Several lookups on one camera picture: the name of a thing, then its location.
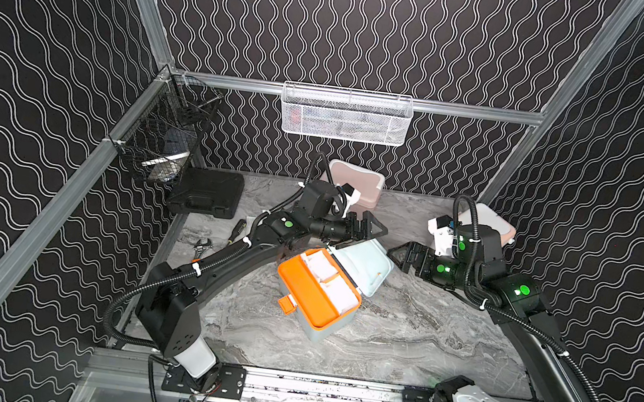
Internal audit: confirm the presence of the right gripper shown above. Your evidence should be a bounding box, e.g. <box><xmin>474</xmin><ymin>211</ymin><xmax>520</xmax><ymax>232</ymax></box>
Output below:
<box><xmin>383</xmin><ymin>239</ymin><xmax>482</xmax><ymax>298</ymax></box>

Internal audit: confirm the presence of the white gauze packet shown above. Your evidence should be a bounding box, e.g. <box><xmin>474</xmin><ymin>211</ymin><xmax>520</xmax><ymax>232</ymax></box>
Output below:
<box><xmin>321</xmin><ymin>276</ymin><xmax>359</xmax><ymax>315</ymax></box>
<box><xmin>300</xmin><ymin>250</ymin><xmax>339</xmax><ymax>283</ymax></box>

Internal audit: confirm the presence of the blue orange first aid box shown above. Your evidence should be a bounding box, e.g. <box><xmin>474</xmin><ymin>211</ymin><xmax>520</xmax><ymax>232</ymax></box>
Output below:
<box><xmin>277</xmin><ymin>240</ymin><xmax>395</xmax><ymax>343</ymax></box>

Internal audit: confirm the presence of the white pink first aid box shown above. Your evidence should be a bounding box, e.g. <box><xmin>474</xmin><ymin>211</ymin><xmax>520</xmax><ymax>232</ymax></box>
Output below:
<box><xmin>476</xmin><ymin>203</ymin><xmax>517</xmax><ymax>247</ymax></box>

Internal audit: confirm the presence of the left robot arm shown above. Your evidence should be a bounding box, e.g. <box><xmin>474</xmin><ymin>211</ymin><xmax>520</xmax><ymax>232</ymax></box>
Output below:
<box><xmin>102</xmin><ymin>173</ymin><xmax>389</xmax><ymax>385</ymax></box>

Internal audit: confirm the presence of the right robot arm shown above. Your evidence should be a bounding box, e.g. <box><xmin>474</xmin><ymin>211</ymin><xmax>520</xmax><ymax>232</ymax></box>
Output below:
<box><xmin>387</xmin><ymin>195</ymin><xmax>602</xmax><ymax>402</ymax></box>

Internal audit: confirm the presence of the black yellow screwdriver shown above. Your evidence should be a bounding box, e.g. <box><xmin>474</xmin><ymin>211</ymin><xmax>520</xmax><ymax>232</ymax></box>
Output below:
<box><xmin>226</xmin><ymin>219</ymin><xmax>247</xmax><ymax>247</ymax></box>

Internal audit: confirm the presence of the black plastic tool case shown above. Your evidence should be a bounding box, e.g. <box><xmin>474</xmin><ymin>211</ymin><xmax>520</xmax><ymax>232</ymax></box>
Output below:
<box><xmin>166</xmin><ymin>168</ymin><xmax>245</xmax><ymax>220</ymax></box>

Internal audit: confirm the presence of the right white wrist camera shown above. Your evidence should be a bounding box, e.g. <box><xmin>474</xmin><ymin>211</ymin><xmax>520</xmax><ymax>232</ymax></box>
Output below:
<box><xmin>427</xmin><ymin>214</ymin><xmax>455</xmax><ymax>257</ymax></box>

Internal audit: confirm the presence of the white wire wall basket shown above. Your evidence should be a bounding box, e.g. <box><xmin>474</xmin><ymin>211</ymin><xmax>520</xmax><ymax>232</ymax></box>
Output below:
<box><xmin>280</xmin><ymin>81</ymin><xmax>415</xmax><ymax>147</ymax></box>

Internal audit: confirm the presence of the orange handled adjustable wrench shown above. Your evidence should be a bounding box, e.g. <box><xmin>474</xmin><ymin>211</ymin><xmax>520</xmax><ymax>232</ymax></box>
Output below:
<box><xmin>192</xmin><ymin>238</ymin><xmax>213</xmax><ymax>261</ymax></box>

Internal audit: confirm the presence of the black wire wall basket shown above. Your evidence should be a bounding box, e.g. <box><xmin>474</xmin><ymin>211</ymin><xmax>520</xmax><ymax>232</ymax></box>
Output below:
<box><xmin>114</xmin><ymin>71</ymin><xmax>226</xmax><ymax>188</ymax></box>

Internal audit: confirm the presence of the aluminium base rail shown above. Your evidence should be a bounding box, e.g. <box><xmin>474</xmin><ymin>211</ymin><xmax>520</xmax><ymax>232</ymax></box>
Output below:
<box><xmin>75</xmin><ymin>343</ymin><xmax>557</xmax><ymax>402</ymax></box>

